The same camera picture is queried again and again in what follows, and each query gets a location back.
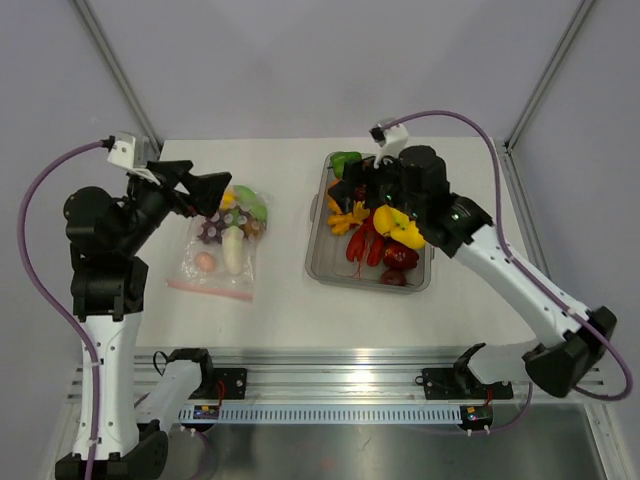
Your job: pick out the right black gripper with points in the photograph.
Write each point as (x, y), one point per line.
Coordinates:
(364, 173)

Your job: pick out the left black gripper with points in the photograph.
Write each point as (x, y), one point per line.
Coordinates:
(204, 190)

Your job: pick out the yellow bell pepper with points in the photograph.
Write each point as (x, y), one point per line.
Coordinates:
(229, 200)

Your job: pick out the dark red grape bunch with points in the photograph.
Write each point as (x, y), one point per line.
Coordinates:
(213, 228)

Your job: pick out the green bitter gourd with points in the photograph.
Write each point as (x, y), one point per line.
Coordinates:
(251, 202)

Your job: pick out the clear pink zip top bag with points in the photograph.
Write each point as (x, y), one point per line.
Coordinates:
(218, 256)

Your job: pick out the pink egg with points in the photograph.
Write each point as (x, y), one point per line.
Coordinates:
(205, 262)

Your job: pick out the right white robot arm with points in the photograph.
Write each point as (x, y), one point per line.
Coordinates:
(571, 337)

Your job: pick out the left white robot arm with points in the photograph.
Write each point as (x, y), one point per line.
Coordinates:
(119, 438)

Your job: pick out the clear plastic food container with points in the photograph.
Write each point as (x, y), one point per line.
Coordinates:
(326, 253)

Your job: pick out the green bell pepper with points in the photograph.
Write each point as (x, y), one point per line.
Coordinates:
(338, 160)

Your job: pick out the red crayfish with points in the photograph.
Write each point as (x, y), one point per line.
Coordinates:
(365, 247)

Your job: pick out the red bell pepper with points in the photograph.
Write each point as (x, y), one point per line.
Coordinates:
(400, 257)

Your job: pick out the dark red apple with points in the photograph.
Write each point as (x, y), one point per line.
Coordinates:
(393, 277)

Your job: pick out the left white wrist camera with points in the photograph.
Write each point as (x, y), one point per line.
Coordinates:
(133, 154)

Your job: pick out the left aluminium frame post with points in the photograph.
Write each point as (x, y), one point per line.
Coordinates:
(98, 37)

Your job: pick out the aluminium frame post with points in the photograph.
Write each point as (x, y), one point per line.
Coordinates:
(98, 37)
(571, 32)

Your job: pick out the right aluminium frame post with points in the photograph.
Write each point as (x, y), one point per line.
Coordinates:
(571, 32)

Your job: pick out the aluminium mounting rail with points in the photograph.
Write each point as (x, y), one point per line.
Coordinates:
(307, 376)

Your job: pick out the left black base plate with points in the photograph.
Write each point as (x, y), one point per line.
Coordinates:
(227, 383)

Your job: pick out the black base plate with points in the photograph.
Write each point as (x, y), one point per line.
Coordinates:
(227, 383)
(450, 383)

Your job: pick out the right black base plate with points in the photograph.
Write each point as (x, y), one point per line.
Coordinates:
(450, 383)

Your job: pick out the slotted white cable duct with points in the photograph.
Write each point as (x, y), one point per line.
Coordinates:
(321, 414)

